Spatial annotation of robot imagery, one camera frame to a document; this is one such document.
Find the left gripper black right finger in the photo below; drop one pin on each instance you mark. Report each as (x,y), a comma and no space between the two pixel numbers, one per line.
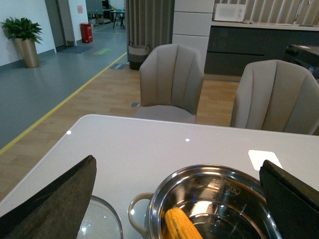
(293,204)

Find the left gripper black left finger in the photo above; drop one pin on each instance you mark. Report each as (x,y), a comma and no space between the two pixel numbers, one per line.
(56,211)

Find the glass pot lid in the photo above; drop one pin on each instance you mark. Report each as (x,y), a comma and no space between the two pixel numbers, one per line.
(101,221)

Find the yellow corn cob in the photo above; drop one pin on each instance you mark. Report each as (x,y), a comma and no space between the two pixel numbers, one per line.
(179,226)

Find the white electric cooking pot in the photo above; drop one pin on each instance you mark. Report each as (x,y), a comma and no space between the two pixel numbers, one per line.
(221,202)

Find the right beige upholstered chair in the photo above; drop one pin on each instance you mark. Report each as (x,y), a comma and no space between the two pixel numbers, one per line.
(275,95)

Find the beige upholstered chair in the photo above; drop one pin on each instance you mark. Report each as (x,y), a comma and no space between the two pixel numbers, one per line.
(275,95)
(171,80)

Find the dark kitchen counter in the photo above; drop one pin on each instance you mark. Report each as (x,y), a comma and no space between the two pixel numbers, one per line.
(231,48)

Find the woven laundry basket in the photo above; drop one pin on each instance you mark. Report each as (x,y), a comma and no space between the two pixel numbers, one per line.
(137,54)

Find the left beige upholstered chair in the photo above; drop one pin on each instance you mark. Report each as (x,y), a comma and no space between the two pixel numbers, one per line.
(171,80)

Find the potted green plant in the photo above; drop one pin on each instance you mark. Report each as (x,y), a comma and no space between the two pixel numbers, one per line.
(25,34)

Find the red fire extinguisher box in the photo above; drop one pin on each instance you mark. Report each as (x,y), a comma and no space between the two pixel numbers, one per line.
(86,32)

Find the white microwave oven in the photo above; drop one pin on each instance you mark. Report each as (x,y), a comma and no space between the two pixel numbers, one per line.
(229,12)

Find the grey curtain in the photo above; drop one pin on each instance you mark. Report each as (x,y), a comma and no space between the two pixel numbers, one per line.
(149,22)

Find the white tall cabinet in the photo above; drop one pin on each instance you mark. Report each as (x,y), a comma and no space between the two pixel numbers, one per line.
(191,24)

